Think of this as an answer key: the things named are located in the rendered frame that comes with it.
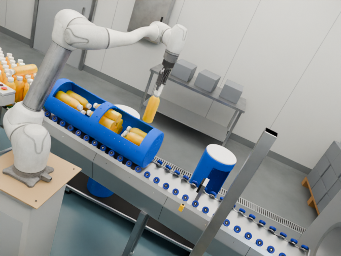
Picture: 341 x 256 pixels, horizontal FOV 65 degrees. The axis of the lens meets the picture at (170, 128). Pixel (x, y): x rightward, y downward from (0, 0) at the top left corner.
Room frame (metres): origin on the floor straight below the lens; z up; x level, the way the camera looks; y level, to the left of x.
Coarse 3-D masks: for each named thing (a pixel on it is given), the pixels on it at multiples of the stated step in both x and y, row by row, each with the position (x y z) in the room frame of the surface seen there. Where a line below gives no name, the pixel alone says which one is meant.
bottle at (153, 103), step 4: (152, 96) 1.65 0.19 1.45; (156, 96) 1.64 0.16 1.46; (152, 100) 1.63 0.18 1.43; (156, 100) 1.63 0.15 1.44; (148, 104) 1.63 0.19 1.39; (152, 104) 1.62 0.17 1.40; (156, 104) 1.63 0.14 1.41; (148, 108) 1.62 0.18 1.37; (152, 108) 1.62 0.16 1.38; (156, 108) 1.64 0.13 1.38; (144, 112) 1.65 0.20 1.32; (148, 112) 1.62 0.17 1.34; (152, 112) 1.62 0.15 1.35; (144, 116) 1.63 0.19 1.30; (148, 116) 1.62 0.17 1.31; (152, 116) 1.63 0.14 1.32; (144, 120) 1.62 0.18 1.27; (148, 120) 1.62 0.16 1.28; (152, 120) 1.65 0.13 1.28
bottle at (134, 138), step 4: (128, 132) 1.62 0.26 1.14; (128, 136) 1.58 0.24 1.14; (132, 136) 1.57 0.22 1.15; (136, 136) 1.58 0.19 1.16; (140, 136) 1.60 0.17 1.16; (128, 140) 1.57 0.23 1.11; (132, 140) 1.56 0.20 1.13; (136, 140) 1.56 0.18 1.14; (140, 140) 1.56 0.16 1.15; (136, 144) 1.55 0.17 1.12
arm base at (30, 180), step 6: (6, 168) 1.01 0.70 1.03; (12, 168) 1.02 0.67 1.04; (48, 168) 1.12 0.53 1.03; (6, 174) 0.99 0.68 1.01; (12, 174) 0.99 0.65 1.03; (18, 174) 0.99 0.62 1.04; (24, 174) 0.99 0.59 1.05; (30, 174) 1.01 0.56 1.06; (36, 174) 1.02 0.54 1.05; (42, 174) 1.05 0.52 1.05; (48, 174) 1.07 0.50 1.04; (18, 180) 0.98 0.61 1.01; (24, 180) 0.98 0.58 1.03; (30, 180) 1.00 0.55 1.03; (36, 180) 1.01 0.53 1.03; (48, 180) 1.04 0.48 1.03; (30, 186) 0.97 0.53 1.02
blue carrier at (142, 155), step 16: (64, 80) 1.81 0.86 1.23; (96, 96) 1.83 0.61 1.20; (64, 112) 1.63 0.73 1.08; (80, 112) 1.62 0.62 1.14; (96, 112) 1.62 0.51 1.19; (80, 128) 1.61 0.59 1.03; (96, 128) 1.57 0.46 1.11; (144, 128) 1.77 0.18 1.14; (112, 144) 1.53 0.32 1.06; (128, 144) 1.51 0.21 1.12; (144, 144) 1.50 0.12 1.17; (160, 144) 1.72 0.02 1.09; (144, 160) 1.49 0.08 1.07
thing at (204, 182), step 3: (204, 180) 1.53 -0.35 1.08; (207, 180) 1.53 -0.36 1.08; (201, 183) 1.48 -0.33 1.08; (204, 183) 1.48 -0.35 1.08; (207, 183) 1.49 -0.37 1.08; (198, 186) 1.47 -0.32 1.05; (201, 186) 1.46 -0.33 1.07; (204, 186) 1.46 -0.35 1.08; (198, 189) 1.47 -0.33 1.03; (201, 189) 1.46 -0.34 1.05; (198, 192) 1.46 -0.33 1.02; (201, 192) 1.46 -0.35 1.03; (198, 195) 1.46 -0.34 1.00; (195, 198) 1.46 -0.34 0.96; (198, 198) 1.45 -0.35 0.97
